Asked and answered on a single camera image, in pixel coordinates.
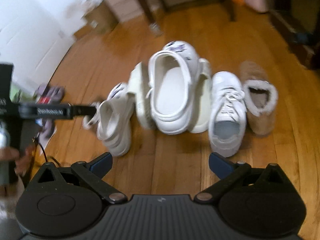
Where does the dark wooden shelf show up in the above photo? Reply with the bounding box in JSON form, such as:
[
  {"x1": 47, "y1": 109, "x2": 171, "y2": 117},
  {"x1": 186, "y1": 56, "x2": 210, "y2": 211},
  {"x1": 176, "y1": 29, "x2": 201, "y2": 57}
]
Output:
[{"x1": 269, "y1": 0, "x2": 320, "y2": 69}]

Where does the white paper sheet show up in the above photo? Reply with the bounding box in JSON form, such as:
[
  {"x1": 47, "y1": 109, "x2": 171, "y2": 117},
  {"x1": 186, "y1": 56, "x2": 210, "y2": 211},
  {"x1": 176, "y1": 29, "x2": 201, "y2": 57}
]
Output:
[{"x1": 37, "y1": 127, "x2": 58, "y2": 152}]

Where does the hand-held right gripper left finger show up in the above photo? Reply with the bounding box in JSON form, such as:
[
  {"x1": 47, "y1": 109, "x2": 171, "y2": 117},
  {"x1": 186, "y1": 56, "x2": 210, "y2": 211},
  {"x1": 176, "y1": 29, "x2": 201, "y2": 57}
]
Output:
[{"x1": 30, "y1": 152, "x2": 127, "y2": 205}]

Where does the white clog with purple print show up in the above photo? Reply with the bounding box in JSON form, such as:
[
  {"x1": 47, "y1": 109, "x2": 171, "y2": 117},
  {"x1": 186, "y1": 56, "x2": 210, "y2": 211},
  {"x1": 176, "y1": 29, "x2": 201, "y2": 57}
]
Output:
[
  {"x1": 148, "y1": 41, "x2": 201, "y2": 133},
  {"x1": 83, "y1": 82, "x2": 133, "y2": 157}
]

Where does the cream slide slipper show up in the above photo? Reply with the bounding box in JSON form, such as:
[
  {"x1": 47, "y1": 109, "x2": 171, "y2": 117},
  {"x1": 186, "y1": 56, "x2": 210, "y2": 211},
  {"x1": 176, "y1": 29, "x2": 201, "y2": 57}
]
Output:
[
  {"x1": 128, "y1": 62, "x2": 157, "y2": 131},
  {"x1": 189, "y1": 58, "x2": 213, "y2": 133}
]

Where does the tan fur-lined boot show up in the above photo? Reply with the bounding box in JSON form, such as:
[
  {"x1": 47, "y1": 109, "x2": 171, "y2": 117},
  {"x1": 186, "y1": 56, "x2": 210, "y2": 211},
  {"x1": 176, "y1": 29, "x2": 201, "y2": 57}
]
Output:
[{"x1": 239, "y1": 61, "x2": 278, "y2": 137}]

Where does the white lace-up sneaker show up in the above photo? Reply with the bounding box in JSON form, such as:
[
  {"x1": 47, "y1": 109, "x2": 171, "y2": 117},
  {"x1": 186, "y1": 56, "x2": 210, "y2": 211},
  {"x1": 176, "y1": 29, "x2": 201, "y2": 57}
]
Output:
[{"x1": 208, "y1": 71, "x2": 247, "y2": 158}]

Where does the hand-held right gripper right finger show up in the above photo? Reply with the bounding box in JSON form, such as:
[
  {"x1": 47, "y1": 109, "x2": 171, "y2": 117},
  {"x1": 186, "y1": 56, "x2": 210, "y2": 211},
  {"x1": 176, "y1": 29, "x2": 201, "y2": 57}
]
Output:
[{"x1": 194, "y1": 152, "x2": 291, "y2": 204}]

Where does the white door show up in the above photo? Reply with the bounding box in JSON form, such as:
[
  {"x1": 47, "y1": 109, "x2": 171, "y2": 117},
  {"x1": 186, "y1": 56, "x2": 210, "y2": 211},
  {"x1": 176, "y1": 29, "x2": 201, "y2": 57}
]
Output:
[{"x1": 0, "y1": 0, "x2": 105, "y2": 92}]

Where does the person's left hand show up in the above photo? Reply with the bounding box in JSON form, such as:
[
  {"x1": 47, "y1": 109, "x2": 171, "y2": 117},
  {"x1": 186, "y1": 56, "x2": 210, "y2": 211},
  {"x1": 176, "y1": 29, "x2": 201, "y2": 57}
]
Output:
[{"x1": 0, "y1": 148, "x2": 36, "y2": 178}]

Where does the red packet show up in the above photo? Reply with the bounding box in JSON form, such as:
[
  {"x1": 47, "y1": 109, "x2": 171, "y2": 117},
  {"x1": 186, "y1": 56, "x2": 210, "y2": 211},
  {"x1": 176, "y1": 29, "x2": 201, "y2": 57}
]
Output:
[{"x1": 37, "y1": 96, "x2": 57, "y2": 105}]

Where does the dark wooden chair leg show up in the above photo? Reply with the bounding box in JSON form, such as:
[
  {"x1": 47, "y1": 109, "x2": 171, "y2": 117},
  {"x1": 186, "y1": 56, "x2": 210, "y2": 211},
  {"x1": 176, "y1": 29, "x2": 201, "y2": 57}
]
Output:
[{"x1": 219, "y1": 0, "x2": 237, "y2": 22}]

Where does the black cable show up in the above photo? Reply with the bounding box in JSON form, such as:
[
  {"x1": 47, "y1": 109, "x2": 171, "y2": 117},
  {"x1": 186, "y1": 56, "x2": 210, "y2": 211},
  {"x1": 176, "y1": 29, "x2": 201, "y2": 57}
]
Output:
[{"x1": 32, "y1": 134, "x2": 59, "y2": 167}]

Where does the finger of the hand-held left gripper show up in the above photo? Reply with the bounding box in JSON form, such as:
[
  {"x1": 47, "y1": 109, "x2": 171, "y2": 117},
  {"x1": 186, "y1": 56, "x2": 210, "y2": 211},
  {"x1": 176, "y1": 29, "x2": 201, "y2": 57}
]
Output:
[{"x1": 19, "y1": 102, "x2": 97, "y2": 120}]

